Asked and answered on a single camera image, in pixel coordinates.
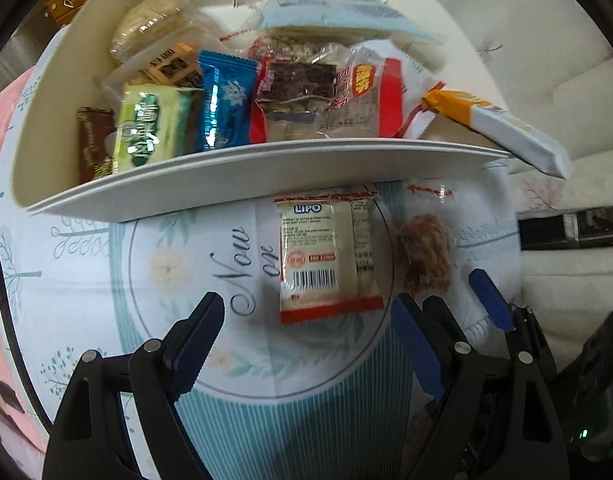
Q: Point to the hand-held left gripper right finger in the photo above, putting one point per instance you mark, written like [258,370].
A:
[419,350]

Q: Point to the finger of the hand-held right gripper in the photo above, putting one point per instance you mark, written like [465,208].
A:
[489,297]

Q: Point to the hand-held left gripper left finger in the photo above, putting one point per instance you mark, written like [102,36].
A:
[186,355]

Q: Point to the clear packet of brown snack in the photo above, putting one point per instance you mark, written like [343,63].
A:
[426,255]

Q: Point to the white packet with red edges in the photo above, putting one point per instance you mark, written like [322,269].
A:
[316,250]

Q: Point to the cream plastic basket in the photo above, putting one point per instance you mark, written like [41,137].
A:
[236,170]

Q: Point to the frosted packet of orange snack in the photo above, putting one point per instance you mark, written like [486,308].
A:
[156,67]

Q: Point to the light blue printed tablecloth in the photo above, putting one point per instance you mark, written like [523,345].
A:
[136,285]

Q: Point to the orange and white snack packet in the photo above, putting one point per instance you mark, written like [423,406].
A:
[506,130]

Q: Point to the green snack packet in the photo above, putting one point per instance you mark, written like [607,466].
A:
[151,130]

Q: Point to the dark brown snack packet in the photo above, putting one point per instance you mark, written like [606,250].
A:
[91,145]

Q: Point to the cream floral sofa cover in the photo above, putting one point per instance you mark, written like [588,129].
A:
[536,60]

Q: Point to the blue foil snack packet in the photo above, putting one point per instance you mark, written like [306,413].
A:
[226,105]

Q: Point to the clear packet of dark cake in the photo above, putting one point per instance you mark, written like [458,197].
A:
[296,90]

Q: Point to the clear packet of nut bar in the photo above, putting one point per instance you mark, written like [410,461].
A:
[296,47]

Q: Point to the light blue snack packet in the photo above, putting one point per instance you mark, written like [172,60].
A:
[336,15]

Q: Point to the clear packet of pale pastry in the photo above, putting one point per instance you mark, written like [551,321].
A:
[146,20]

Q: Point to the dark furniture rail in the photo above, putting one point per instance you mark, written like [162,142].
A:
[586,227]

